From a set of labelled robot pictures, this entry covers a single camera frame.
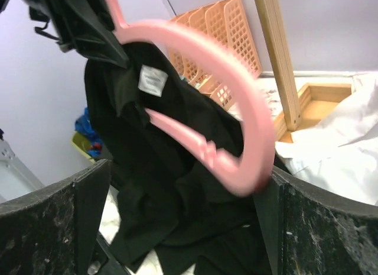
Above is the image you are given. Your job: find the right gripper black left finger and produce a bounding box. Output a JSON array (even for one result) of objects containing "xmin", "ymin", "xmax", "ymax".
[{"xmin": 1, "ymin": 160, "xmax": 110, "ymax": 274}]

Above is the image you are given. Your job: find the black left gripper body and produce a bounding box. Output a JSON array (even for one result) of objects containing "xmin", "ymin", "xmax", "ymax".
[{"xmin": 1, "ymin": 0, "xmax": 95, "ymax": 52}]

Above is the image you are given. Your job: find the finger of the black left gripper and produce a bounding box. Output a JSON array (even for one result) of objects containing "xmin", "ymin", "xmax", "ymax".
[{"xmin": 60, "ymin": 0, "xmax": 128, "ymax": 68}]

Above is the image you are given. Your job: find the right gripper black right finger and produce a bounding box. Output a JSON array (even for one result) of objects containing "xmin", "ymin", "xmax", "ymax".
[{"xmin": 253, "ymin": 167, "xmax": 377, "ymax": 274}]

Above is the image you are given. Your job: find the pink hanger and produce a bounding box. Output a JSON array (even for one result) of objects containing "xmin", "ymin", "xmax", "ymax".
[{"xmin": 105, "ymin": 0, "xmax": 276, "ymax": 196}]

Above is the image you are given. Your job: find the black shirt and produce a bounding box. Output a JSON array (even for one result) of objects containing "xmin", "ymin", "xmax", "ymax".
[{"xmin": 84, "ymin": 43, "xmax": 271, "ymax": 274}]

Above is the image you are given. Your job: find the blue plaid shirt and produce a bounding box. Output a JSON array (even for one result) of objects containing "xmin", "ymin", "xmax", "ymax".
[{"xmin": 74, "ymin": 107, "xmax": 103, "ymax": 159}]

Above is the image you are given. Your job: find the white shirt front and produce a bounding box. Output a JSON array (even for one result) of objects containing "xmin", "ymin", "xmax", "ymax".
[{"xmin": 275, "ymin": 75, "xmax": 377, "ymax": 205}]

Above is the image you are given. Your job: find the green laundry basket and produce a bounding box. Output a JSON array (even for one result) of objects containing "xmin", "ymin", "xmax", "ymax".
[{"xmin": 71, "ymin": 131, "xmax": 95, "ymax": 163}]

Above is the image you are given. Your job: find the wooden clothes rack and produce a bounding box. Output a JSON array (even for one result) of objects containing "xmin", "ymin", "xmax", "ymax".
[{"xmin": 253, "ymin": 0, "xmax": 353, "ymax": 143}]

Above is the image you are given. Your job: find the pink plastic file organizer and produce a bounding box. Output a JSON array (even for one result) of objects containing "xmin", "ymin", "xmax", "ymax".
[{"xmin": 168, "ymin": 0, "xmax": 262, "ymax": 110}]

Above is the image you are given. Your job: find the aluminium rail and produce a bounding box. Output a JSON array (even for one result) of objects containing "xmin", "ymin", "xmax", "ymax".
[{"xmin": 0, "ymin": 140, "xmax": 45, "ymax": 203}]

